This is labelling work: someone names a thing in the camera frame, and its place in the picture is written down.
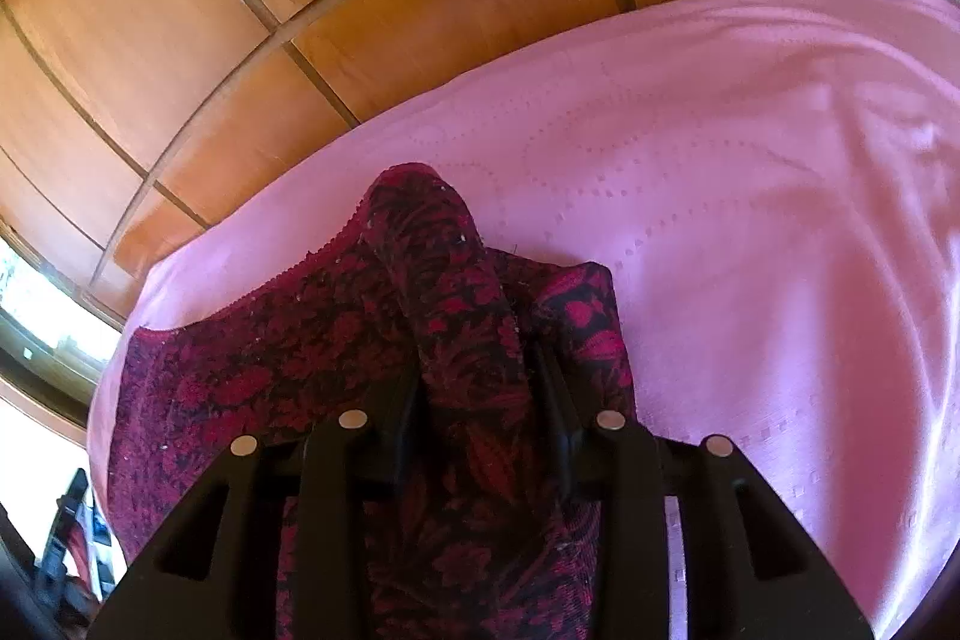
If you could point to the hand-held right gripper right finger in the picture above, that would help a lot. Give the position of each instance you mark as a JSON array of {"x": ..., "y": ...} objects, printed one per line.
[{"x": 559, "y": 437}]

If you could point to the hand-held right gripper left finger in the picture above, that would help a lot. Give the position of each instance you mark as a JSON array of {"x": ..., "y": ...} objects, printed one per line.
[{"x": 397, "y": 430}]

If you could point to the dark red floral garment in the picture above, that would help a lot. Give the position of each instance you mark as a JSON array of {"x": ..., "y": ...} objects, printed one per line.
[{"x": 450, "y": 347}]

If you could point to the pink bed sheet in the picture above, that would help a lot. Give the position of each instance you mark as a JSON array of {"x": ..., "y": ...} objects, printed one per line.
[{"x": 750, "y": 220}]

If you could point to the dark stand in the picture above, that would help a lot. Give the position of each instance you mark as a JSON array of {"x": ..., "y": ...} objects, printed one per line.
[{"x": 64, "y": 535}]

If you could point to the window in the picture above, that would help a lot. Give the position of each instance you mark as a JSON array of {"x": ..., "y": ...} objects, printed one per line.
[{"x": 45, "y": 317}]

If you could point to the wooden wardrobe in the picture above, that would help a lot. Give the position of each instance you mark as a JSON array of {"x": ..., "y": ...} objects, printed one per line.
[{"x": 337, "y": 10}]

